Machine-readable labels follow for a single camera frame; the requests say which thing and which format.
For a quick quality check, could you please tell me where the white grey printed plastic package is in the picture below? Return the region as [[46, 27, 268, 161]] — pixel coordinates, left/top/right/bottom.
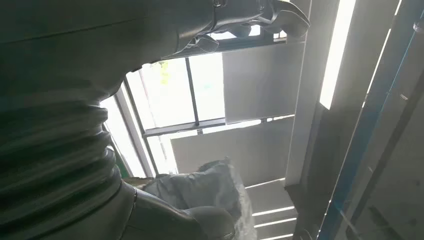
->
[[125, 156, 258, 240]]

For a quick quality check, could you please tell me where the grey roller blind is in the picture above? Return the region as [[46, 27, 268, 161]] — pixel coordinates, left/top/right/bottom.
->
[[221, 42, 306, 124], [170, 116, 296, 187]]

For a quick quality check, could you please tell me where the white building pillar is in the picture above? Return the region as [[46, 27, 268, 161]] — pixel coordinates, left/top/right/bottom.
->
[[284, 0, 357, 187]]

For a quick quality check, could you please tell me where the grey window frame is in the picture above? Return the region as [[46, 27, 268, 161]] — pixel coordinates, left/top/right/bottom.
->
[[99, 33, 296, 180]]

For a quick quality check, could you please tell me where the blue edged metal rail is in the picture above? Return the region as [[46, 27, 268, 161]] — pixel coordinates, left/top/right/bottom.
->
[[316, 0, 424, 240]]

